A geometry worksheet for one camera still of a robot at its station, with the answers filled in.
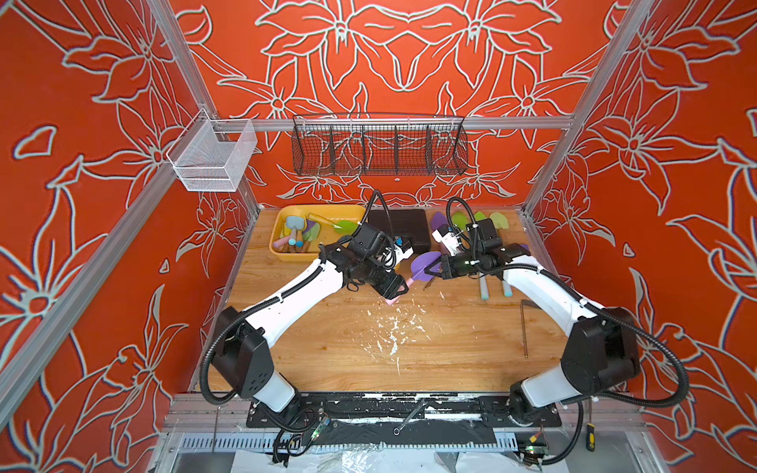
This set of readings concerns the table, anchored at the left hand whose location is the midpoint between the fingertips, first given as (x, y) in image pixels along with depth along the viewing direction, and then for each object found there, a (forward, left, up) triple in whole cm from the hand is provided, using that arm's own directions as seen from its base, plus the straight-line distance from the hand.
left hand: (400, 279), depth 78 cm
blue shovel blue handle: (+9, -29, -17) cm, 34 cm away
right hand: (+5, -8, 0) cm, 9 cm away
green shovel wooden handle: (+40, -40, -17) cm, 59 cm away
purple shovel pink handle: (+38, -15, -16) cm, 44 cm away
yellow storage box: (+29, +38, -15) cm, 50 cm away
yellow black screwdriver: (-30, -48, -18) cm, 59 cm away
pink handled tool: (+5, -5, 0) cm, 7 cm away
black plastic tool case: (+42, -4, -23) cm, 48 cm away
